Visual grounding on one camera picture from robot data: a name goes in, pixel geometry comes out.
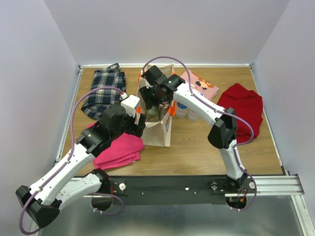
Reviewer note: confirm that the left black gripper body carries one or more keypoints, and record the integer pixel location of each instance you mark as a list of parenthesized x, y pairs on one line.
[(128, 126)]

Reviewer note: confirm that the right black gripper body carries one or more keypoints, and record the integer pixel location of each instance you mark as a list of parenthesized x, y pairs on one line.
[(153, 97)]

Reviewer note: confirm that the green cap glass bottle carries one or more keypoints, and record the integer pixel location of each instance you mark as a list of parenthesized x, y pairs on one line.
[(152, 114)]

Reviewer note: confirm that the beige canvas bag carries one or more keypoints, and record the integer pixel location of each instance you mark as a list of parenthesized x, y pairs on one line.
[(157, 132)]

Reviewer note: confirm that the blue cap bottle from bag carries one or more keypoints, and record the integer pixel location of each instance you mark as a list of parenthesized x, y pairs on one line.
[(192, 116)]

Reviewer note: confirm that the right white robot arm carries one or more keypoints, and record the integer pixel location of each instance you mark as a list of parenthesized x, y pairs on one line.
[(223, 124)]

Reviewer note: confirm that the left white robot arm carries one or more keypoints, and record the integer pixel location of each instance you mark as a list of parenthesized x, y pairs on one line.
[(43, 200)]

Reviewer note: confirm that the red top can near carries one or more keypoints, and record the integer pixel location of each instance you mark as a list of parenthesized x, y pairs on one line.
[(163, 109)]

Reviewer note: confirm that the plaid navy shirt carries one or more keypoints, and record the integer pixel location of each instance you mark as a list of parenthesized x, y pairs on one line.
[(97, 102)]

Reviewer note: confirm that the magenta folded cloth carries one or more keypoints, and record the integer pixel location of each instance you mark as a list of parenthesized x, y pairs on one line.
[(123, 151)]

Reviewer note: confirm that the blue cap bottle on table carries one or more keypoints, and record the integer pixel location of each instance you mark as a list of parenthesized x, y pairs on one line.
[(181, 110)]

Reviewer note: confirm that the pink printed t-shirt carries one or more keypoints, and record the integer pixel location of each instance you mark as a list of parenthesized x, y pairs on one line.
[(207, 89)]

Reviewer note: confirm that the red cloth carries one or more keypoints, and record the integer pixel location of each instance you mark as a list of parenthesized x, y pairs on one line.
[(247, 104)]

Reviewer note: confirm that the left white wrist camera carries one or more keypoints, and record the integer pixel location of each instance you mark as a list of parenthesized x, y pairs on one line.
[(131, 103)]

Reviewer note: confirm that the aluminium frame rail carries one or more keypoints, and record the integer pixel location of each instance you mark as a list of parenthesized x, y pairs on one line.
[(271, 186)]

